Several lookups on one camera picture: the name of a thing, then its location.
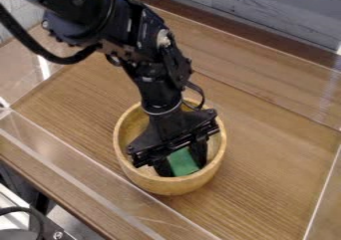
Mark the brown wooden bowl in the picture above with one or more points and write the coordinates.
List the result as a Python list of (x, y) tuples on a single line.
[(130, 125)]

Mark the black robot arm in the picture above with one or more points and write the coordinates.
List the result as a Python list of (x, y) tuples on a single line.
[(125, 30)]

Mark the black metal mount plate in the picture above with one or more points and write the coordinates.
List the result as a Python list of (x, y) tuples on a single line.
[(55, 231)]

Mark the green rectangular block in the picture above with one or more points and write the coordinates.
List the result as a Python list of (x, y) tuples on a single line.
[(182, 164)]

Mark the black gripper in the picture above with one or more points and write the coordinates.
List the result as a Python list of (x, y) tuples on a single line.
[(169, 133)]

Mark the clear acrylic tray wall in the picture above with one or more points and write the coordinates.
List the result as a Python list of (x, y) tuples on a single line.
[(274, 189)]

